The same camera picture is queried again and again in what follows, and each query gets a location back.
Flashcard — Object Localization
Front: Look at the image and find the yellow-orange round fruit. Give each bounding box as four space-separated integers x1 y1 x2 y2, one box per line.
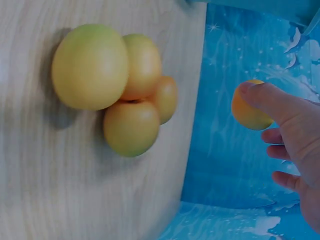
103 99 161 158
147 75 179 126
119 33 163 102

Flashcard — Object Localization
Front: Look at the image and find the person's right hand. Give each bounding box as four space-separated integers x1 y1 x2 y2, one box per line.
238 81 320 235

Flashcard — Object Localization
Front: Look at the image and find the small orange-yellow round fruit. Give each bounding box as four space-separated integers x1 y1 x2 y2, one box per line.
231 79 275 131

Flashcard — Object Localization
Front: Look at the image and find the large yellow-green round fruit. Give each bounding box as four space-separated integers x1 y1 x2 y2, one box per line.
51 23 130 112

